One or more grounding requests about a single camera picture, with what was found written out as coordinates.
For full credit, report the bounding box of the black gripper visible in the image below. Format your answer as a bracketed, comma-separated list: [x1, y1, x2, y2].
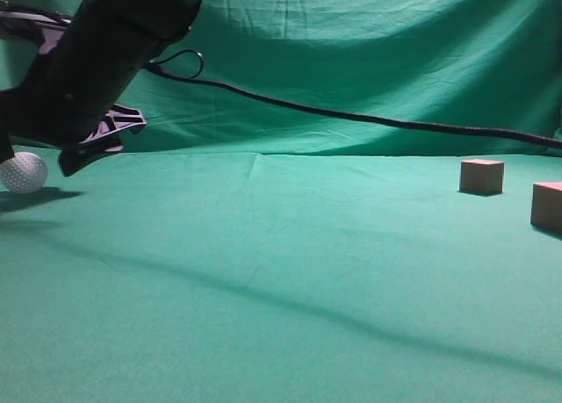
[0, 0, 202, 176]

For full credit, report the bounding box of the white dimpled ball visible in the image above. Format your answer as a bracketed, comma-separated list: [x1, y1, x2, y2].
[1, 152, 47, 194]

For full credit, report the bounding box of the wooden cube block at edge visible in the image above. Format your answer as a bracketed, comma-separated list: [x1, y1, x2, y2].
[530, 181, 561, 234]

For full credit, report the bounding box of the green cloth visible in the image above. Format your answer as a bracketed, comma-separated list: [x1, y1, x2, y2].
[1, 0, 561, 402]

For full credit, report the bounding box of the black cable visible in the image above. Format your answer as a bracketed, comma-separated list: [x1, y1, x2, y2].
[147, 49, 562, 150]

